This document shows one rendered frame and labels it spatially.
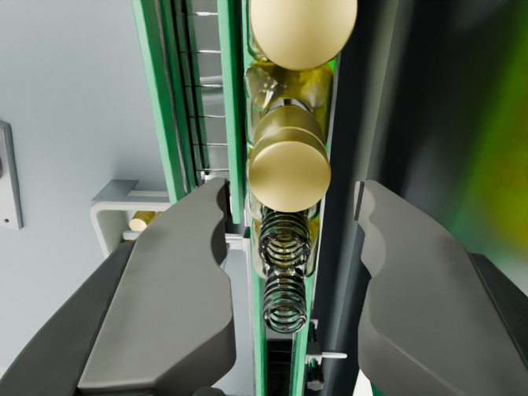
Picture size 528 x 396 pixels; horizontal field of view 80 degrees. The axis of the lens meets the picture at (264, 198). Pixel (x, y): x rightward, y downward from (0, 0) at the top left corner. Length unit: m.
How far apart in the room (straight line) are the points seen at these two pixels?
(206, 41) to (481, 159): 0.30
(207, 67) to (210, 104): 0.04
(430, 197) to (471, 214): 0.06
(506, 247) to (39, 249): 0.85
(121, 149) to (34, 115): 0.15
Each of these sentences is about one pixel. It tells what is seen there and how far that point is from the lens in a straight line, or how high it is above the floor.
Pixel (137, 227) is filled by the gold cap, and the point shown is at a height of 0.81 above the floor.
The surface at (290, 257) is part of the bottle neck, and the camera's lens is 0.19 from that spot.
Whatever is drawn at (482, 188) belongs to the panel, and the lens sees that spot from 0.24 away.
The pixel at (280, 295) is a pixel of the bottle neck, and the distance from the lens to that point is 0.22.
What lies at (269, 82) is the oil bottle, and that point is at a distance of 0.19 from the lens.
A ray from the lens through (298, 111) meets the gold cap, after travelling 0.16.
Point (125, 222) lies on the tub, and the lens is 0.70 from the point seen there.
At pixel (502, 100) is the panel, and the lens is 0.23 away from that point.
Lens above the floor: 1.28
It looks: 58 degrees down
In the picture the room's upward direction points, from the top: 174 degrees counter-clockwise
